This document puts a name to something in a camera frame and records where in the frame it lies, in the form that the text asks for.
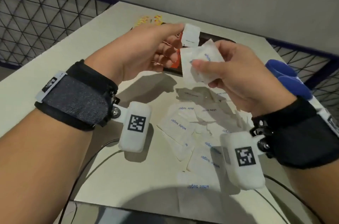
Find person's left hand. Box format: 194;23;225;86
84;23;185;84

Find person's right hand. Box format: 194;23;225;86
191;40;297;119

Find row of red Nescafe sachets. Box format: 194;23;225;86
151;30;183;69

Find brown plastic tray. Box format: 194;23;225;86
130;22;236;75

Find pile of white sugar sachets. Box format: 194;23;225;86
156;87;255;193

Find person's left forearm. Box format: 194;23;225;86
0;110;93;224

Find black left wrist strap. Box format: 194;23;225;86
34;59;120;131

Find black wrist strap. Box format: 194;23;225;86
250;96;339;170
34;59;120;131

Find black right wrist strap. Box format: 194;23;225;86
250;96;339;170

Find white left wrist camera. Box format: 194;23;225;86
112;101;153;153

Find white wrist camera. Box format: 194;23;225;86
220;131;267;190
112;101;153;153

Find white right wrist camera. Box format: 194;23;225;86
220;131;267;190

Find black left camera cable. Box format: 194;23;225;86
58;139;125;224

